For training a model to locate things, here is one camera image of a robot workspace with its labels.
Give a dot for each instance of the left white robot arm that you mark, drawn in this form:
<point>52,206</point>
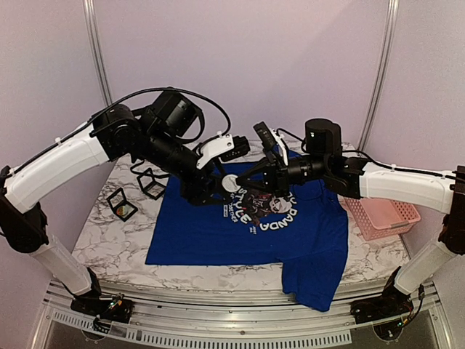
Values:
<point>155,133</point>

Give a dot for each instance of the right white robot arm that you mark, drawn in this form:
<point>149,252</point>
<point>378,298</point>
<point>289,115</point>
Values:
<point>361,177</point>

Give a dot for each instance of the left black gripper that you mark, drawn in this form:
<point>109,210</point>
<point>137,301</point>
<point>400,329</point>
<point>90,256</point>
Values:
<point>197,196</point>

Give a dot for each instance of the right aluminium frame post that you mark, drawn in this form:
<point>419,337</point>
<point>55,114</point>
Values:
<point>381,73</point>

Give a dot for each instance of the left aluminium frame post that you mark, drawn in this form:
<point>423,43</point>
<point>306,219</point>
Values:
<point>96,49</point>

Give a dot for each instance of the blue panda t-shirt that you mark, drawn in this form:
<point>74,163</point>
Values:
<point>306,232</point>

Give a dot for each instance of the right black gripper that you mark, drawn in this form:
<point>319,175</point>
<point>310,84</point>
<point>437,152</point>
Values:
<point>275,176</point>

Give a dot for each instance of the pink perforated plastic basket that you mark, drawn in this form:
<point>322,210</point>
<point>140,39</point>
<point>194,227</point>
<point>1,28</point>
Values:
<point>380,218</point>

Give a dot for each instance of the front aluminium rail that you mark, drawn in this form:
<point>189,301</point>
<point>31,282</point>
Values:
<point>175,318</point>

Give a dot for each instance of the aluminium frame post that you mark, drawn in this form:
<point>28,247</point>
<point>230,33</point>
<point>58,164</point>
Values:
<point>96,49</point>
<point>381,73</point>

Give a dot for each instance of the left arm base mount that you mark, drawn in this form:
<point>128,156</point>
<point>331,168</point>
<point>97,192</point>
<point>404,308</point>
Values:
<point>112,307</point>

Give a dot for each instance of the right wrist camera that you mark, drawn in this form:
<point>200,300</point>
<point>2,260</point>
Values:
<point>272,143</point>

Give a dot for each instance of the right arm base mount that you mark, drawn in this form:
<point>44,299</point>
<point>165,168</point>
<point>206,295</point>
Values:
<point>389,303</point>

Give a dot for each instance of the black display box with brooch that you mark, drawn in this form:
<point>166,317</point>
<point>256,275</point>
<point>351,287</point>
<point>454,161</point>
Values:
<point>120,206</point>

